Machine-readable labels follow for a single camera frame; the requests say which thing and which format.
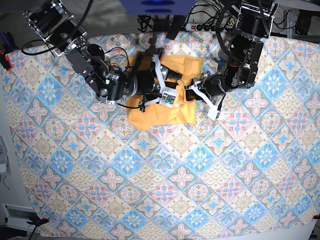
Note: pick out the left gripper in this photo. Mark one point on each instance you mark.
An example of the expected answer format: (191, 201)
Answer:
(211, 89)

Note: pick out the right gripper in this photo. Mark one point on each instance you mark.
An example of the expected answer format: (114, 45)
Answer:
(151, 83)

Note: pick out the yellow T-shirt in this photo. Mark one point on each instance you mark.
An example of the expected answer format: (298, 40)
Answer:
(183, 111)

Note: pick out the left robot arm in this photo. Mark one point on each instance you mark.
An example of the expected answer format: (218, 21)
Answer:
(240, 27)

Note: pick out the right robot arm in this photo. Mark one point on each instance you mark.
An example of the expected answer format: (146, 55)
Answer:
(55, 25)

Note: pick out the white power strip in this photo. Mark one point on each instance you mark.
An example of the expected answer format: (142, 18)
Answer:
(193, 27)

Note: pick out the patterned blue pink tablecloth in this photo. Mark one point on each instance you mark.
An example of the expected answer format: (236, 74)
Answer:
(92, 174)

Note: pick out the red black clamp upper left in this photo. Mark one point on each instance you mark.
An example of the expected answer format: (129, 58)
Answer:
(5, 61)

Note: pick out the red black clamp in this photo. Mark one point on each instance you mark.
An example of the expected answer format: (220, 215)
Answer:
(5, 61)
(37, 221)

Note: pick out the red black clamp lower left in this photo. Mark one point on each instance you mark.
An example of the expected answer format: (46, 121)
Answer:
(37, 221)

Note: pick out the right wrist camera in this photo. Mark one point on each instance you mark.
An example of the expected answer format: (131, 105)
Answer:
(167, 99)

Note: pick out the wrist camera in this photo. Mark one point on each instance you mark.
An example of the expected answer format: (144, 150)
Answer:
(213, 113)
(167, 99)

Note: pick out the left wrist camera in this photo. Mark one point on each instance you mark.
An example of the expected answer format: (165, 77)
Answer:
(213, 113)

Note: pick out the black camera post clamp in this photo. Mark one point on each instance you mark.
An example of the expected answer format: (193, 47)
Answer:
(176, 25)

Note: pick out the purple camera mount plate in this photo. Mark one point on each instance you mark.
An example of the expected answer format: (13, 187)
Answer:
(158, 7)

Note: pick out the blue handled tool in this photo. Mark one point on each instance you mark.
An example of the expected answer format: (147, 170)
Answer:
(8, 40)

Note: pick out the white rail bracket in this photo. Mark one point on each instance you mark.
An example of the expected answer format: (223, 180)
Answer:
(17, 217)

